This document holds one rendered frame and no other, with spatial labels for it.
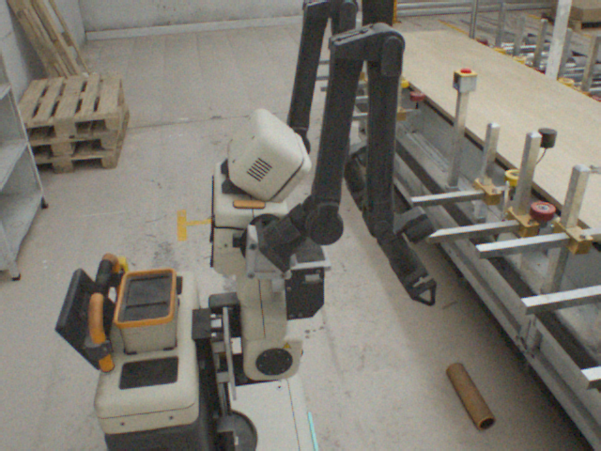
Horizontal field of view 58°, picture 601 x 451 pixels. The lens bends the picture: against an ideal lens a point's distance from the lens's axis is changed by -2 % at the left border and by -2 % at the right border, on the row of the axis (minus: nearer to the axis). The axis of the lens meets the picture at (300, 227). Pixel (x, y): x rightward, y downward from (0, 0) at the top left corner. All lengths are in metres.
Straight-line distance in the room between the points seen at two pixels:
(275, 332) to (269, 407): 0.60
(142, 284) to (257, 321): 0.36
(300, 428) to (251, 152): 1.08
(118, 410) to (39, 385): 1.36
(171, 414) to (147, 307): 0.29
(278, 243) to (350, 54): 0.41
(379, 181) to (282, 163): 0.23
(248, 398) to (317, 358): 0.61
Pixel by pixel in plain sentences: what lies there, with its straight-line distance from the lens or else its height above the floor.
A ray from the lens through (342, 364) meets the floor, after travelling 2.60.
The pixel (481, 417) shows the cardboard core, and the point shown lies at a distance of 2.38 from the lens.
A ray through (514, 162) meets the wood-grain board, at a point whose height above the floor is 0.90.
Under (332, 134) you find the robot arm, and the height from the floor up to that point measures 1.44.
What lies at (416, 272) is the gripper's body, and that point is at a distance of 1.30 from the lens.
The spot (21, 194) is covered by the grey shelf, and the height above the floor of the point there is 0.14.
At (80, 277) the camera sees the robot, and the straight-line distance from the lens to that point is 1.66.
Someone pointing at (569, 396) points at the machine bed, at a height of 0.17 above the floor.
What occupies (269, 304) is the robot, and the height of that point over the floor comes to 0.90.
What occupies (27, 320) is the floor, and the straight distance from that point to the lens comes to 3.20.
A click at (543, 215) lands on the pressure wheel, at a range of 2.01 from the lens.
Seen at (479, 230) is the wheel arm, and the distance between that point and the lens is 1.94.
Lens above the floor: 1.85
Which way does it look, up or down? 32 degrees down
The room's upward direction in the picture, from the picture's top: 2 degrees counter-clockwise
